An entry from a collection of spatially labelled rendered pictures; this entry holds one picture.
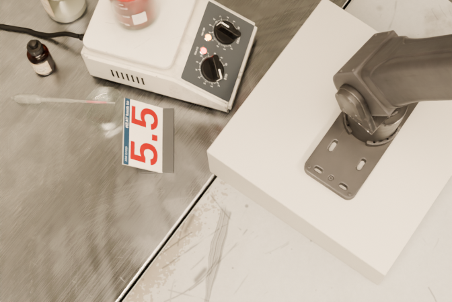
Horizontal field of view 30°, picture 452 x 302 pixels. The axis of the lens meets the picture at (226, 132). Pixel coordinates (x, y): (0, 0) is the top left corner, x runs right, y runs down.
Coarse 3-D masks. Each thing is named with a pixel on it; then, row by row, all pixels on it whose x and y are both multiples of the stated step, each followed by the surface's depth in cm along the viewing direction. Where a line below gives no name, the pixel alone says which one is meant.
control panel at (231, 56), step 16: (208, 16) 110; (224, 16) 111; (208, 32) 109; (192, 48) 108; (208, 48) 109; (224, 48) 110; (240, 48) 111; (192, 64) 107; (224, 64) 109; (240, 64) 110; (192, 80) 107; (224, 80) 109; (224, 96) 108
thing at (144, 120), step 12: (132, 108) 108; (144, 108) 109; (156, 108) 111; (132, 120) 108; (144, 120) 109; (156, 120) 110; (132, 132) 107; (144, 132) 108; (156, 132) 109; (132, 144) 106; (144, 144) 108; (156, 144) 109; (132, 156) 106; (144, 156) 107; (156, 156) 108; (156, 168) 108
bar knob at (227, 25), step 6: (222, 24) 108; (228, 24) 109; (216, 30) 109; (222, 30) 109; (228, 30) 109; (234, 30) 109; (216, 36) 109; (222, 36) 110; (228, 36) 110; (234, 36) 109; (222, 42) 110; (228, 42) 110
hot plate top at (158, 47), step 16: (160, 0) 108; (176, 0) 108; (192, 0) 108; (96, 16) 107; (112, 16) 107; (160, 16) 107; (176, 16) 107; (96, 32) 106; (112, 32) 106; (144, 32) 106; (160, 32) 106; (176, 32) 106; (96, 48) 106; (112, 48) 105; (128, 48) 105; (144, 48) 105; (160, 48) 105; (176, 48) 105; (144, 64) 105; (160, 64) 104
